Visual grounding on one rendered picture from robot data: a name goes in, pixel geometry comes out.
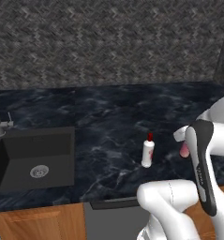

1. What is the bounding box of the wooden drawer handle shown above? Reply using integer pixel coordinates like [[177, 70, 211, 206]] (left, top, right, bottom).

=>
[[7, 210, 63, 222]]

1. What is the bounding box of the wooden cupboard door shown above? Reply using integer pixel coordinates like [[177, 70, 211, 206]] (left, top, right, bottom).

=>
[[184, 185, 224, 240]]

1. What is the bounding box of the black sink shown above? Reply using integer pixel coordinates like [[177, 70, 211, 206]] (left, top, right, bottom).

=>
[[0, 126, 76, 192]]

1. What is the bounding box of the white bottle with red cap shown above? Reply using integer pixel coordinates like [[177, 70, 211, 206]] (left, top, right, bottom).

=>
[[141, 132, 156, 169]]

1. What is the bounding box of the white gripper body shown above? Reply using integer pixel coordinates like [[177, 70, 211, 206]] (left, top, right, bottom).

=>
[[172, 125, 189, 143]]

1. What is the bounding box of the pink drink container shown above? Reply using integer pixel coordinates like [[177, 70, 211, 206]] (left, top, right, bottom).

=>
[[179, 141, 191, 158]]

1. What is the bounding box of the wooden drawer front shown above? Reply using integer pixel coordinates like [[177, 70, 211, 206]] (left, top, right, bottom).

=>
[[0, 202, 87, 240]]

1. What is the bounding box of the dark dishwasher handle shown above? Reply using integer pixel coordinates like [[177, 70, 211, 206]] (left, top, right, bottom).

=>
[[90, 197, 140, 210]]

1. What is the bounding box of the grey dishwasher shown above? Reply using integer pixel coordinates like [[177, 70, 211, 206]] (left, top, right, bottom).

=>
[[83, 197, 153, 240]]

